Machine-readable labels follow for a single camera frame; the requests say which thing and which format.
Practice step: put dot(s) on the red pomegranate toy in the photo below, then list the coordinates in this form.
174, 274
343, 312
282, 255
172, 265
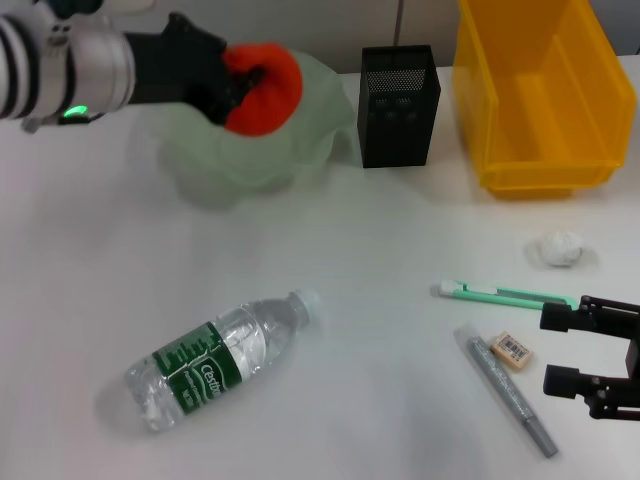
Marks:
280, 95

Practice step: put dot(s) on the green glass fruit bowl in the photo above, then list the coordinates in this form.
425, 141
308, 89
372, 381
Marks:
310, 130

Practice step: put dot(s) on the beige eraser with barcode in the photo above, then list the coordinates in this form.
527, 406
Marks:
510, 351

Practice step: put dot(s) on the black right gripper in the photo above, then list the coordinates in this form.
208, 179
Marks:
634, 360

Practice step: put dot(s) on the black mesh pen holder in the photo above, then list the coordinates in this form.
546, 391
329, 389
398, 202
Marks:
395, 135

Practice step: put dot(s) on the clear green-label water bottle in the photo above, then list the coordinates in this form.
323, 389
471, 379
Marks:
200, 380

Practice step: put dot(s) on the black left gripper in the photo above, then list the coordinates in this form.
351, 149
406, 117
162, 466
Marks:
175, 65

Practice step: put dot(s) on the white paper ball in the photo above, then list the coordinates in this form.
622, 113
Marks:
560, 247

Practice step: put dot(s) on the green utility knife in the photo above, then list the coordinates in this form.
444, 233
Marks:
490, 297

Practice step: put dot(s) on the grey pen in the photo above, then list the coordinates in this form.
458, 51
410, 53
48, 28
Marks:
505, 385

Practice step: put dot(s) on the yellow plastic bin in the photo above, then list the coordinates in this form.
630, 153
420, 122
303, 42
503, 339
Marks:
590, 100

